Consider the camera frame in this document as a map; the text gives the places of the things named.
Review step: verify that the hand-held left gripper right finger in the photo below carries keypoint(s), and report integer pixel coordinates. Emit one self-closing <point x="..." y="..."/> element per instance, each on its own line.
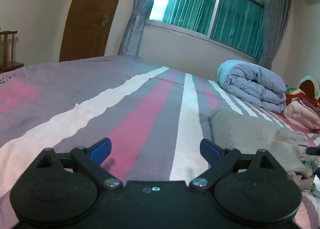
<point x="210" y="150"/>

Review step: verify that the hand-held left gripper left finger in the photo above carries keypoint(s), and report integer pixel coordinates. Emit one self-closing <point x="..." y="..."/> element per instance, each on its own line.
<point x="101" y="150"/>

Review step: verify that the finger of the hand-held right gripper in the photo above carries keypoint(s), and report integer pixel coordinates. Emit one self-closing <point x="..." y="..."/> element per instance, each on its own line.
<point x="313" y="150"/>

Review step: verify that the grey fleece blanket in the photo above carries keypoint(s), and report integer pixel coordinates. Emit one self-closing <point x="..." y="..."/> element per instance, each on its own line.
<point x="257" y="136"/>

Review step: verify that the folded pink blanket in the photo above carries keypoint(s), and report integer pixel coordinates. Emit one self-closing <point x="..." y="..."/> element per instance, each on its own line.
<point x="300" y="116"/>

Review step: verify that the folded mauve cloth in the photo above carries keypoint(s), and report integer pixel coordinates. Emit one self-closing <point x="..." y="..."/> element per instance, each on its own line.
<point x="312" y="105"/>

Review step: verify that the striped bed sheet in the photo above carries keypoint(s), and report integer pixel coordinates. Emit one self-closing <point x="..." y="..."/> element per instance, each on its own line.
<point x="125" y="108"/>

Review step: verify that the red printed blanket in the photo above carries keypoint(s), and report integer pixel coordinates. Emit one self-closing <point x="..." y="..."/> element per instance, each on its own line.
<point x="293" y="96"/>

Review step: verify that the wooden headboard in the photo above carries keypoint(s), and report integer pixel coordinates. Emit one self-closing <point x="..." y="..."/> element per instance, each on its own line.
<point x="308" y="86"/>

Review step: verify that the folded light blue duvet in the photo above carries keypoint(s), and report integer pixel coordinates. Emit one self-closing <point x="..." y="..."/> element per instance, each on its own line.
<point x="252" y="86"/>

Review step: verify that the brown wooden door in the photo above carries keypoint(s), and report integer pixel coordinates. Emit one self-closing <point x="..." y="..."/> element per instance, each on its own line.
<point x="87" y="18"/>

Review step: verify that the grey curtain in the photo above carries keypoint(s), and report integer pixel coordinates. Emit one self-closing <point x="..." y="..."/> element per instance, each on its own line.
<point x="276" y="18"/>
<point x="136" y="18"/>

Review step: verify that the wooden chair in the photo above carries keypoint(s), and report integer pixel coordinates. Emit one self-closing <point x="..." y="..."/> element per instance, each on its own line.
<point x="7" y="51"/>

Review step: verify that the window with green glass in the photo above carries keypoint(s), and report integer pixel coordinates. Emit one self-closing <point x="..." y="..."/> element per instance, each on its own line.
<point x="212" y="11"/>

